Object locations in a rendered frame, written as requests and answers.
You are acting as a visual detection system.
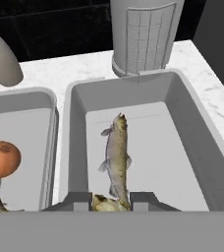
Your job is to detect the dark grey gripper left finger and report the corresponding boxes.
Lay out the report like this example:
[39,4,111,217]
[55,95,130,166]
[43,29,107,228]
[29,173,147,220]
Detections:
[40,191,93,213]

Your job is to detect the grey tupperware container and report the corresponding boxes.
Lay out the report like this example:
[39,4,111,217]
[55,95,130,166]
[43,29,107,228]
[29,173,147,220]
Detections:
[58,68,224,213]
[0,87,60,213]

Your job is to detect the plain pale grey cylinder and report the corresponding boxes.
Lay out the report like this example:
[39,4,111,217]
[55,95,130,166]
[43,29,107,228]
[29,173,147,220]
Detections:
[0,28,25,88]

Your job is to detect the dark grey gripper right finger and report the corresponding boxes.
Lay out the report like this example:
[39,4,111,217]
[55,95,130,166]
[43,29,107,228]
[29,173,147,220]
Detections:
[130,191,183,213]

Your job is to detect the orange brown onion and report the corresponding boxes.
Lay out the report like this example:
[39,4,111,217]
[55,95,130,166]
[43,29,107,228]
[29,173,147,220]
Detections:
[0,140,23,180]

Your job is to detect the grey cylinder with grid panel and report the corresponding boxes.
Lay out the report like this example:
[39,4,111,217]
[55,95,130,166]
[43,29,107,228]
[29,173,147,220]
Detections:
[109,0,186,79]

